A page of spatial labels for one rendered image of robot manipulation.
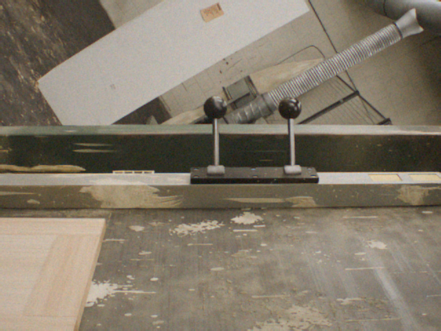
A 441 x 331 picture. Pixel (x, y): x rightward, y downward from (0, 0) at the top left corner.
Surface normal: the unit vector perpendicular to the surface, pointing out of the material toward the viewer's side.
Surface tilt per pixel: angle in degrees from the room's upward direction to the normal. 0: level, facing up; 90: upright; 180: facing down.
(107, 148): 90
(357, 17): 90
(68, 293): 59
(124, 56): 90
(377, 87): 90
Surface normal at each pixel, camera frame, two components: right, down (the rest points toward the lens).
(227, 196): 0.04, 0.35
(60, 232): 0.01, -0.94
